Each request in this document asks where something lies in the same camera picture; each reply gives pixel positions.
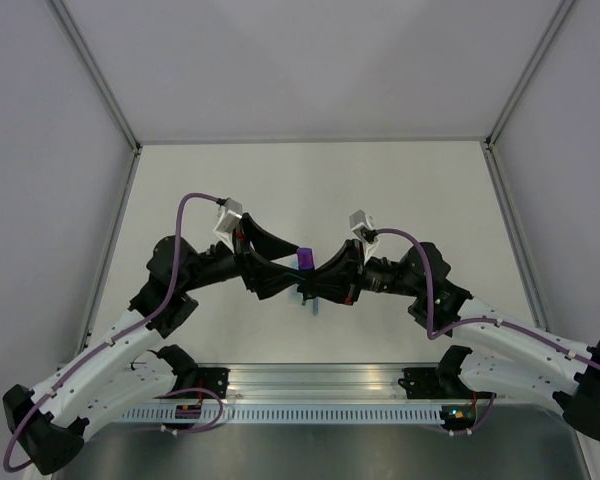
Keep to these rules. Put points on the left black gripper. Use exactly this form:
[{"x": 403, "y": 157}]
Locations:
[{"x": 260, "y": 275}]

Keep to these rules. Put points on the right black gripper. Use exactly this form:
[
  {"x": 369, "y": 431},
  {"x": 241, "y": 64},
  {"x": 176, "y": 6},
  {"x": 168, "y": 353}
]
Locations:
[{"x": 348, "y": 266}]

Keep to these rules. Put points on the purple highlighter cap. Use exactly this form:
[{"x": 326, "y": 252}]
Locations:
[{"x": 305, "y": 259}]

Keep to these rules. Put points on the light blue highlighter body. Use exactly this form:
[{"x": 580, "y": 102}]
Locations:
[{"x": 296, "y": 299}]

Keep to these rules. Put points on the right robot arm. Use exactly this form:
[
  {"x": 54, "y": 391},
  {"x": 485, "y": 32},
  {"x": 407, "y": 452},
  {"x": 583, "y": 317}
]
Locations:
[{"x": 492, "y": 352}]

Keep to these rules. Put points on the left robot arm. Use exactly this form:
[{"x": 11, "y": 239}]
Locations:
[{"x": 51, "y": 421}]

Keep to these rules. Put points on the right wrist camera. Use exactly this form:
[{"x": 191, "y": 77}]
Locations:
[{"x": 361, "y": 225}]

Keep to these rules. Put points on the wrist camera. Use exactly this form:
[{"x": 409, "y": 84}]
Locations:
[
  {"x": 361, "y": 225},
  {"x": 229, "y": 215}
]

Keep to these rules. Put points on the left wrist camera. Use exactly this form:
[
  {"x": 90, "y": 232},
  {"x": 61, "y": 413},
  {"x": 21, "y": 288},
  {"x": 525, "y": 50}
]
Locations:
[{"x": 229, "y": 215}]

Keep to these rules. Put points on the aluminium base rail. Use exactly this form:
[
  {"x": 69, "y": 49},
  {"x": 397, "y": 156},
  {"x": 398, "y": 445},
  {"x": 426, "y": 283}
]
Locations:
[{"x": 322, "y": 383}]

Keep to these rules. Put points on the slotted cable duct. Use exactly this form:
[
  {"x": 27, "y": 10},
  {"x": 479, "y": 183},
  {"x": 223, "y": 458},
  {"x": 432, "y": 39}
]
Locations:
[{"x": 329, "y": 414}]

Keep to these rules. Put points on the left aluminium frame post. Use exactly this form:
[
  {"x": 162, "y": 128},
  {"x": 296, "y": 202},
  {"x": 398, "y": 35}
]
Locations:
[{"x": 86, "y": 58}]

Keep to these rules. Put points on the aluminium frame post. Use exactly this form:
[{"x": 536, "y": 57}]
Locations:
[
  {"x": 541, "y": 49},
  {"x": 86, "y": 58}
]

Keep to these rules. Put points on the right aluminium frame post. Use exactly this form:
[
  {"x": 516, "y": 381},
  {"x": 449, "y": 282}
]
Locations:
[{"x": 541, "y": 49}]

